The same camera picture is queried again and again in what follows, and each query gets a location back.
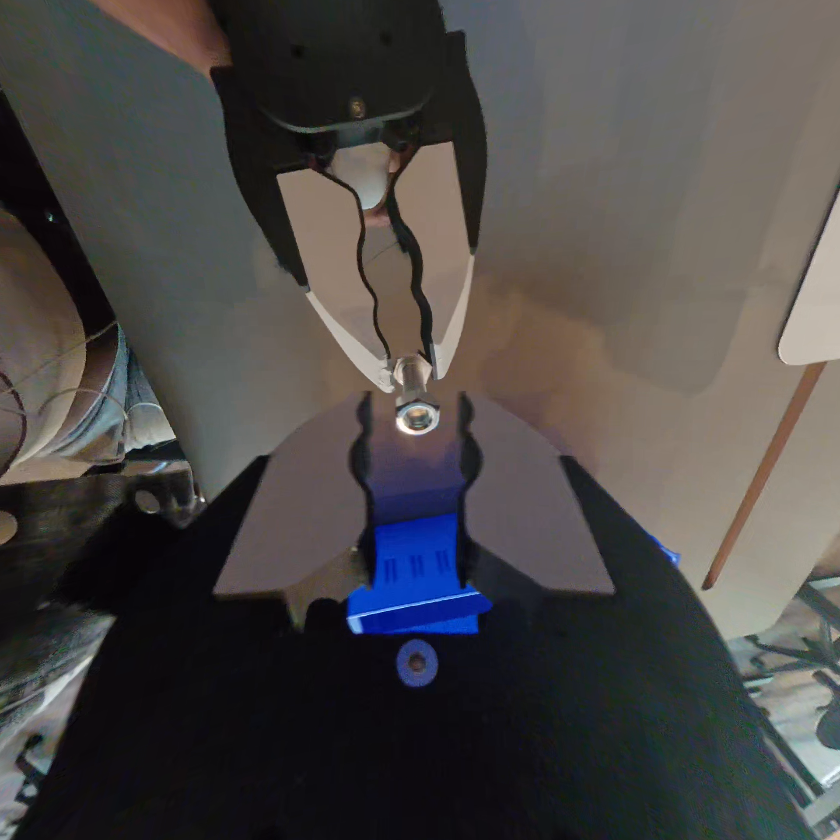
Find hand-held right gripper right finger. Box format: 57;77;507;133
456;391;616;598

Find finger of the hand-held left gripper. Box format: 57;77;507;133
387;140;476;383
276;167;396;395

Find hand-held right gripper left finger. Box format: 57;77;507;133
212;391;378;627

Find silver hex nut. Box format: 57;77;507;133
384;354;435;393
394;384;442;436

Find blue plastic bin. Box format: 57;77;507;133
346;512;681;636

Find person's left forearm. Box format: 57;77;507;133
131;0;232;73

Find light jeans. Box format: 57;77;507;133
85;322;178;460

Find white printed shirt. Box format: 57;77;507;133
0;210;89;470

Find white rounded base plate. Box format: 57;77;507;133
777;190;840;365

